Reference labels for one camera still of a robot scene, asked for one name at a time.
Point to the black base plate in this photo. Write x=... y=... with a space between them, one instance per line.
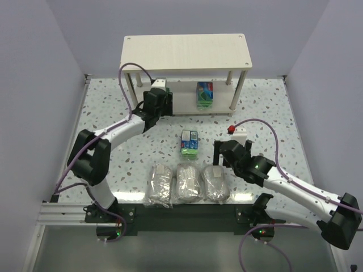
x=235 y=218

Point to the aluminium frame rail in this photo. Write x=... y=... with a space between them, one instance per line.
x=61 y=214

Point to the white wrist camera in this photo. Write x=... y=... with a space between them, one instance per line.
x=238 y=134
x=160 y=83

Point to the silver scourer pack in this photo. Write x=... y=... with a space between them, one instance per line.
x=216 y=187
x=187 y=188
x=159 y=186

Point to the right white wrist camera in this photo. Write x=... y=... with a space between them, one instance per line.
x=238 y=134

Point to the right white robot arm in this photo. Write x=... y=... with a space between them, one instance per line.
x=336 y=217

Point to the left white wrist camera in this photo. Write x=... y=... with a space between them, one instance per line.
x=160 y=83

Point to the green sponge pack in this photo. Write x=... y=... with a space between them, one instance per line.
x=189 y=144
x=169 y=93
x=204 y=94

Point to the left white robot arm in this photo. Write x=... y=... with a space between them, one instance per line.
x=90 y=156

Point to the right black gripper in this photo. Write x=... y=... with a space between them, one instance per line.
x=227 y=150

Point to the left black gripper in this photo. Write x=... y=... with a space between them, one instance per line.
x=163 y=102

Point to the white two-tier shelf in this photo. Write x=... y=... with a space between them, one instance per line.
x=185 y=60

